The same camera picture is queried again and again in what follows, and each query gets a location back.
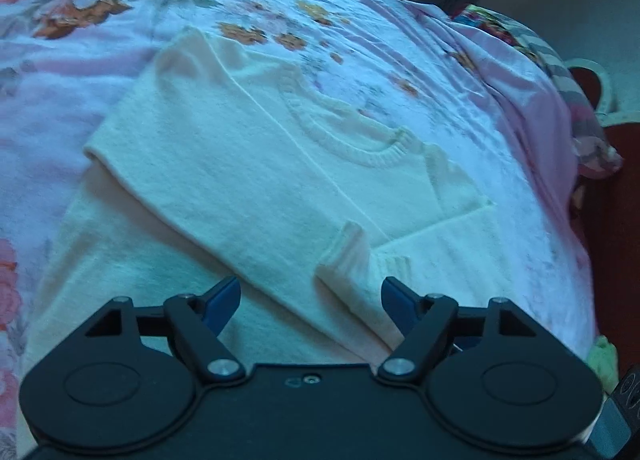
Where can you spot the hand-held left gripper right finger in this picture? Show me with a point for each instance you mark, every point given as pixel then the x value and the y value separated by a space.
pixel 395 298

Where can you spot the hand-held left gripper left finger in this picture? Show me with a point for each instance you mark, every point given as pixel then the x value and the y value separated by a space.
pixel 223 301

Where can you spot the white knit sweater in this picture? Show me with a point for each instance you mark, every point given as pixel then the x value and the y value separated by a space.
pixel 240 175

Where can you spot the small light green cloth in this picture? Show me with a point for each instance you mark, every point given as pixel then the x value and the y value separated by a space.
pixel 603 357

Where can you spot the red-brown headboard white trim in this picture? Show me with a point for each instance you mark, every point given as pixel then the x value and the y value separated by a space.
pixel 607 240

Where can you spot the pink floral bedsheet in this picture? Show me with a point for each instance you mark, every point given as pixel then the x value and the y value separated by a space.
pixel 415 40

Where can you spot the colourful striped floral pillow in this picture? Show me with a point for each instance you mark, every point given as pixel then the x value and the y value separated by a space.
pixel 562 75

